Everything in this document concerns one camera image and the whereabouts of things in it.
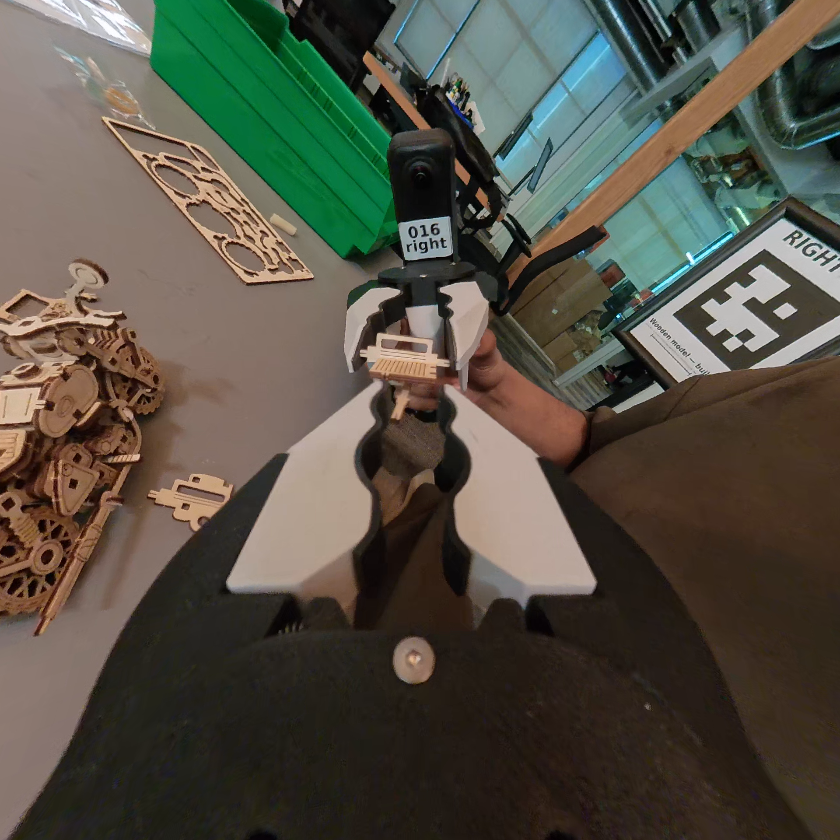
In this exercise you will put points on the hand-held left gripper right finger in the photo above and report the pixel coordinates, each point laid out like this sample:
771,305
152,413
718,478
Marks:
518,525

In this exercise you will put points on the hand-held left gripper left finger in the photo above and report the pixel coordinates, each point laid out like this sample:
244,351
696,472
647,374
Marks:
308,518

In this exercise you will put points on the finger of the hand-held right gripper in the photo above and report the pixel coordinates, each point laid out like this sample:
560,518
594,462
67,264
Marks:
356,328
471,328

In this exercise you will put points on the wooden grille piece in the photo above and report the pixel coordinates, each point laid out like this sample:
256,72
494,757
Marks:
403,367

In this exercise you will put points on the thin wooden stick piece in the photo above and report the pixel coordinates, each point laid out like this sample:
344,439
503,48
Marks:
399,401

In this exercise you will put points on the slotted wooden piece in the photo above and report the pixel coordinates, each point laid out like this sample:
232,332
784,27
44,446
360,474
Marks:
197,489

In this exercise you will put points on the background office desk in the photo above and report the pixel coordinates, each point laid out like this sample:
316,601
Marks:
394,88

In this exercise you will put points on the person's right hand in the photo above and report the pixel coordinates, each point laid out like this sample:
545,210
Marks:
491,371

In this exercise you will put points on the wooden cutout sheet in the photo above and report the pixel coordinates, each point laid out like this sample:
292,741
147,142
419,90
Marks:
282,270

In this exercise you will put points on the cardboard boxes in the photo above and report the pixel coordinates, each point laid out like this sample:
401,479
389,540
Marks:
564,295

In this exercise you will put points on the black computer monitor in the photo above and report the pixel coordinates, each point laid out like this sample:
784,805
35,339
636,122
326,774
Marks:
541,164

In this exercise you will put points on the black office chair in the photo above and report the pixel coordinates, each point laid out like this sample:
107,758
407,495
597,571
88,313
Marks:
571,243

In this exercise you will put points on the green plastic bin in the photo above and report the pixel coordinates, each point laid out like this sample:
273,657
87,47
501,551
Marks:
262,131

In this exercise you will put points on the framed marker sign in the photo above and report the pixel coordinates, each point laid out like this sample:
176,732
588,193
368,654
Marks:
741,308

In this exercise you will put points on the pile of wooden model parts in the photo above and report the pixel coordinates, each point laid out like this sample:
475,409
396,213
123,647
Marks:
65,394

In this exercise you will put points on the wooden beam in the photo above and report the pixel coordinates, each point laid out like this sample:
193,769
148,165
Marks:
689,124

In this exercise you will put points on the small clear plastic bag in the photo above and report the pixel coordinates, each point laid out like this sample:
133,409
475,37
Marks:
118,98

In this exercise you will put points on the large clear plastic bag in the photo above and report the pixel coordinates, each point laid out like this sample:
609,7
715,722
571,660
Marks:
98,16

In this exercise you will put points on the silver ventilation duct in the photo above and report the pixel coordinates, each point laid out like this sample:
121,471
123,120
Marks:
787,98

